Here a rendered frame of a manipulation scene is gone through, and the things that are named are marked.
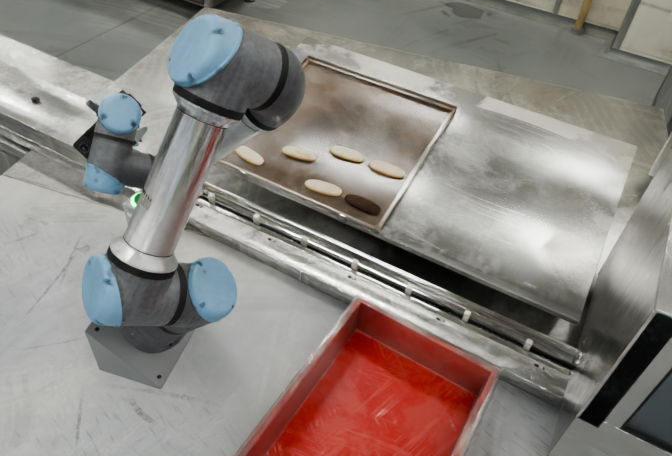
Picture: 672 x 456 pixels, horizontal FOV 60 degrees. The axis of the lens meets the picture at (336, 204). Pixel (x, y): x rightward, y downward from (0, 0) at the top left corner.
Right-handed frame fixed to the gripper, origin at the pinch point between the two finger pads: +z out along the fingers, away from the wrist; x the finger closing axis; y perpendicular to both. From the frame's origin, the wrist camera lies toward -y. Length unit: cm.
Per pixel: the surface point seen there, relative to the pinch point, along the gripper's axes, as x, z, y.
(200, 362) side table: -45, -35, -24
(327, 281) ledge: -57, -31, 6
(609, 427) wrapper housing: -86, -86, 16
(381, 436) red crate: -74, -58, -10
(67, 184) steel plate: -3.0, 18.8, -18.9
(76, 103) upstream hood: 10.8, 31.5, -1.3
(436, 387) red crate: -80, -54, 4
